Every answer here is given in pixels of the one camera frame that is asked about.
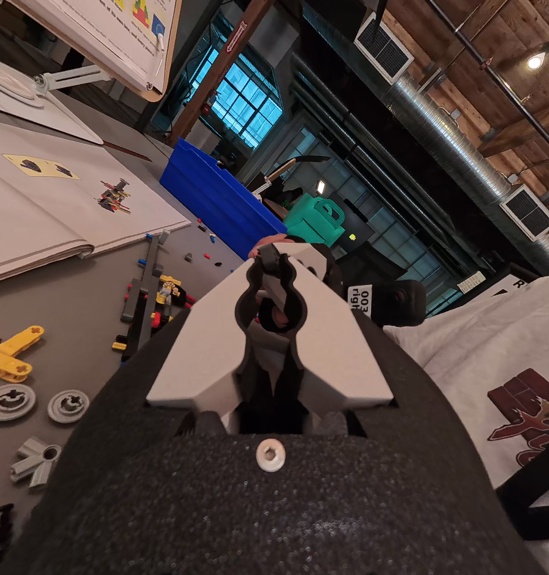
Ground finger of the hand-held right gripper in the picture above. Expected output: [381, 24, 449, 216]
[262, 273, 290, 317]
[274, 242, 328, 281]

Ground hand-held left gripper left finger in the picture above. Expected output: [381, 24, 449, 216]
[146, 258, 263, 411]

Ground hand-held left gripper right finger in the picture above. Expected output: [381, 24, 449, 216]
[279, 254, 394, 412]

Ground grey lego beam assembly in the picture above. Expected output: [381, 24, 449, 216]
[112, 229, 196, 362]

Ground lego instruction booklet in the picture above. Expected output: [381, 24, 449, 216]
[0, 119, 192, 286]

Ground grey lego wheel hub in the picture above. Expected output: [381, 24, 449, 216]
[47, 390, 90, 424]
[0, 383, 37, 422]

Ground yellow lego axle connector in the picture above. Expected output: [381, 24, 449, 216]
[0, 349, 33, 377]

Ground person's right hand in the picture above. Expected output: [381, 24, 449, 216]
[248, 234, 288, 260]

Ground teal plastic container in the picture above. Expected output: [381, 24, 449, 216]
[283, 194, 346, 248]

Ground blue storage bin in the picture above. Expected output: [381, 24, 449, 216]
[159, 137, 288, 259]

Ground white vent panel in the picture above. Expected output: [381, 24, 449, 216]
[355, 13, 414, 84]
[500, 184, 549, 242]

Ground yellow angled technic beams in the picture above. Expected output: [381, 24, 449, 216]
[0, 326, 45, 355]

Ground pile of black grey beams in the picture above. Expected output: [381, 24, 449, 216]
[0, 437, 62, 555]

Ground ceiling spot lamp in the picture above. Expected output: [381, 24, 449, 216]
[524, 38, 549, 72]

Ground white desk stand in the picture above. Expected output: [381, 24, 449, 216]
[32, 64, 113, 95]

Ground silver ventilation duct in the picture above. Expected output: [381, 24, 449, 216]
[384, 74, 549, 261]

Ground wooden post red sign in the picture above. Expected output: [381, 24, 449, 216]
[167, 0, 275, 146]

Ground black strap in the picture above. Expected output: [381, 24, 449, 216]
[495, 458, 549, 542]

